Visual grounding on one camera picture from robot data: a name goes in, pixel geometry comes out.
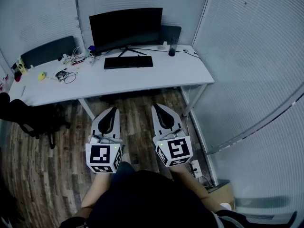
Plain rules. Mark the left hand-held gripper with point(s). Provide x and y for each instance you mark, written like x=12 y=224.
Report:
x=99 y=154

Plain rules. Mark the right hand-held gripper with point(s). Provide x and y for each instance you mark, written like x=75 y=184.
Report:
x=177 y=149

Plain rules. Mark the black keyboard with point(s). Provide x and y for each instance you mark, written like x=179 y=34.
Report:
x=128 y=62

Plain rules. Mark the person's left forearm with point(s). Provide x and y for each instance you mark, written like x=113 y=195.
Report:
x=97 y=189

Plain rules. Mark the person's right forearm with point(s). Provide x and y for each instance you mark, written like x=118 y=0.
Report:
x=197 y=186

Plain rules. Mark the white desk leg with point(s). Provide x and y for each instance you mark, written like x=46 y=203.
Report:
x=86 y=109

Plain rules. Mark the white floor power strip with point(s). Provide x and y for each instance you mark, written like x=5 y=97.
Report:
x=196 y=168

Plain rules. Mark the person's black shirt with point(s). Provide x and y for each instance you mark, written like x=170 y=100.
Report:
x=152 y=198

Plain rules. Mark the round desk grommet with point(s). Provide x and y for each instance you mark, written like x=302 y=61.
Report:
x=185 y=50

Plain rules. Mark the clear bottle with black cap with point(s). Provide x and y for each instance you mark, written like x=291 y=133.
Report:
x=172 y=47

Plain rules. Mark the black office chair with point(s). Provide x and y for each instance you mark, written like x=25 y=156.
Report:
x=28 y=117

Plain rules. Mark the blue plastic packet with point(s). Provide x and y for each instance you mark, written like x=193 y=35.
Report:
x=91 y=48

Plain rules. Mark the small yellow gadget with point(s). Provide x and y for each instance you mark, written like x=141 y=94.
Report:
x=42 y=76

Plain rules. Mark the cardboard box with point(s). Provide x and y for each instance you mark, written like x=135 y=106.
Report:
x=223 y=193

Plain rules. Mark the dark grey partition panel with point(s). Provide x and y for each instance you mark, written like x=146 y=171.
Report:
x=172 y=34
x=47 y=51

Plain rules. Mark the white pen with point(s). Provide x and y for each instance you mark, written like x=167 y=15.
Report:
x=23 y=91

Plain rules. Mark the black curved monitor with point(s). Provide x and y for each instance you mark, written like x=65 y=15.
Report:
x=126 y=30

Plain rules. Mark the dark red object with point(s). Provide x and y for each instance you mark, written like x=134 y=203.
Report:
x=18 y=77

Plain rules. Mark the yellow box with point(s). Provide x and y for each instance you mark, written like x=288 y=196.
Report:
x=21 y=66

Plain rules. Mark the white desk leg frame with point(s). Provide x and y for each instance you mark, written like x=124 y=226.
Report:
x=193 y=101

